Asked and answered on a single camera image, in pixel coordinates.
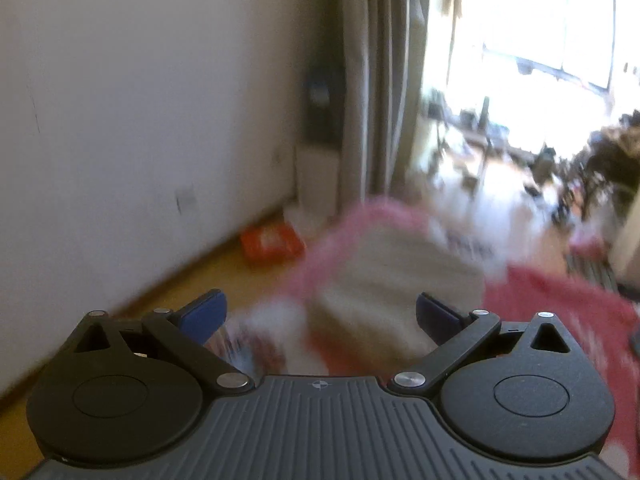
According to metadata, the cream cloth garment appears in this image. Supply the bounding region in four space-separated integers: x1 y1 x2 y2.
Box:
307 225 486 356

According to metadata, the red box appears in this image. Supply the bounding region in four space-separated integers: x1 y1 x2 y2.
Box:
240 225 306 261

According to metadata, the black wheelchair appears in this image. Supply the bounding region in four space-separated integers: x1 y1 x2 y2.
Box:
585 110 640 196

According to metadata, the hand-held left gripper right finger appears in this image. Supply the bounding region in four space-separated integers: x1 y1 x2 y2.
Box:
387 291 581 398

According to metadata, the window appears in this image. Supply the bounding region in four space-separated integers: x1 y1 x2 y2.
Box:
445 0 640 96

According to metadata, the striped floor mat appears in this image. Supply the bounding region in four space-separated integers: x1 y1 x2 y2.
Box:
567 250 621 291

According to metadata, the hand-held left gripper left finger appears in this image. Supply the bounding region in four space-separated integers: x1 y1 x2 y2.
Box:
65 288 256 395

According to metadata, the beige curtain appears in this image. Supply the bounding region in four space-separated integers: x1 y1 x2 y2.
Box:
335 0 436 201

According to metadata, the white box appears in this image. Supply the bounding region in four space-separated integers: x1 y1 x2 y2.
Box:
295 144 341 211

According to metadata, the pink floral blanket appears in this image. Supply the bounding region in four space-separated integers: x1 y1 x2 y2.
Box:
220 197 640 480

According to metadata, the dark cabinet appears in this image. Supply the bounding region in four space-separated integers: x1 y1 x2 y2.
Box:
305 55 346 146

